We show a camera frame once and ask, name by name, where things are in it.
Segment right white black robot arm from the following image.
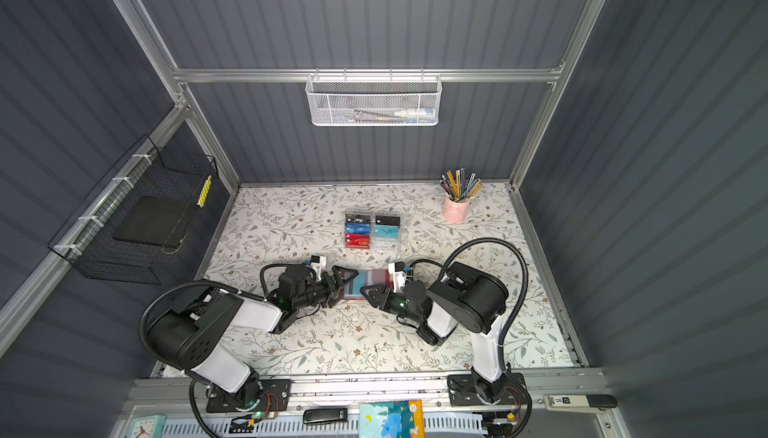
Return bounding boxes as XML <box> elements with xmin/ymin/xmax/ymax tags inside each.
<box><xmin>360</xmin><ymin>262</ymin><xmax>509</xmax><ymax>403</ymax></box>

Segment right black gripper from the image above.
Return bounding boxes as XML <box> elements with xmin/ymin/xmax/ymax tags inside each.
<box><xmin>362</xmin><ymin>285</ymin><xmax>425</xmax><ymax>326</ymax></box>

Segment yellow tag on basket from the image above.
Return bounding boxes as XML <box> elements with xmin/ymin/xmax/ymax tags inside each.
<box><xmin>196</xmin><ymin>175</ymin><xmax>212</xmax><ymax>208</ymax></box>

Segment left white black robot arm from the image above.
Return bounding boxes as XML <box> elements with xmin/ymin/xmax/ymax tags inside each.
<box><xmin>139</xmin><ymin>263</ymin><xmax>359</xmax><ymax>401</ymax></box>

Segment colourful picture book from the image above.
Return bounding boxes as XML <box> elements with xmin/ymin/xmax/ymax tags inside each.
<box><xmin>358</xmin><ymin>400</ymin><xmax>425</xmax><ymax>438</ymax></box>

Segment left black corrugated cable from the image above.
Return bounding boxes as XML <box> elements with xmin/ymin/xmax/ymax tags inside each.
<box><xmin>139</xmin><ymin>262</ymin><xmax>301</xmax><ymax>438</ymax></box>

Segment pens in pink cup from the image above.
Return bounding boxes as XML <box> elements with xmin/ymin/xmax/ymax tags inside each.
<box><xmin>439</xmin><ymin>168</ymin><xmax>483</xmax><ymax>203</ymax></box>

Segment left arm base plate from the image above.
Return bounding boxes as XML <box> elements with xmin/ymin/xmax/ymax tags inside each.
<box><xmin>205</xmin><ymin>379</ymin><xmax>292</xmax><ymax>413</ymax></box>

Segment markers in white basket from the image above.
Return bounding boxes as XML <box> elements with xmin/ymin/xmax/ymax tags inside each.
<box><xmin>353</xmin><ymin>108</ymin><xmax>438</xmax><ymax>124</ymax></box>

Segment right black corrugated cable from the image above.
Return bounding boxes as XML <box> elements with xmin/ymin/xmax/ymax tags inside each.
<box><xmin>407</xmin><ymin>237</ymin><xmax>533</xmax><ymax>438</ymax></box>

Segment red card holder wallet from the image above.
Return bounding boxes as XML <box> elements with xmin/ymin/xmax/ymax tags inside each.
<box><xmin>367</xmin><ymin>269</ymin><xmax>393</xmax><ymax>289</ymax></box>

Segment clear plastic organizer box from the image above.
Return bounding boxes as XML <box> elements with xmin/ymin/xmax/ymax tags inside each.
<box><xmin>343</xmin><ymin>208</ymin><xmax>405</xmax><ymax>252</ymax></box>

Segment small teal clock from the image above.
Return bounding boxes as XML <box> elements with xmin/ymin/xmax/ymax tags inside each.
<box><xmin>126</xmin><ymin>415</ymin><xmax>166</xmax><ymax>438</ymax></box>

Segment black pad in basket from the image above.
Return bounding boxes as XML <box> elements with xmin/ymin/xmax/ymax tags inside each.
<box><xmin>113</xmin><ymin>196</ymin><xmax>196</xmax><ymax>251</ymax></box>

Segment black corrugated cable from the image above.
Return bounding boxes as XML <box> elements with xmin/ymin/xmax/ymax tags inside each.
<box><xmin>407</xmin><ymin>237</ymin><xmax>533</xmax><ymax>438</ymax></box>
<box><xmin>139</xmin><ymin>262</ymin><xmax>301</xmax><ymax>438</ymax></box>

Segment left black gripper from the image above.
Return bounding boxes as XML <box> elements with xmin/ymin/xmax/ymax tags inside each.
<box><xmin>293</xmin><ymin>266</ymin><xmax>358</xmax><ymax>313</ymax></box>

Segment white wire mesh basket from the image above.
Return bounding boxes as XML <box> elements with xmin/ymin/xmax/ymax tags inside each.
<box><xmin>305</xmin><ymin>76</ymin><xmax>443</xmax><ymax>127</ymax></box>

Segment pink pen cup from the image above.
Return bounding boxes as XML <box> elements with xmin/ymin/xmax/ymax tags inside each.
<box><xmin>442</xmin><ymin>196</ymin><xmax>471</xmax><ymax>224</ymax></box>

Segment black wire wall basket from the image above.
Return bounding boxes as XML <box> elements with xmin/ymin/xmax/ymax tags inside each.
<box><xmin>49</xmin><ymin>139</ymin><xmax>218</xmax><ymax>285</ymax></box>

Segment black stapler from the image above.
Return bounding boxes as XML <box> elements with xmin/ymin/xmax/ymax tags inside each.
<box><xmin>302</xmin><ymin>407</ymin><xmax>348</xmax><ymax>426</ymax></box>

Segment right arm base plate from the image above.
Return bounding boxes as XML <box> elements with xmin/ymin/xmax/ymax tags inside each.
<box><xmin>447</xmin><ymin>370</ymin><xmax>530</xmax><ymax>407</ymax></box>

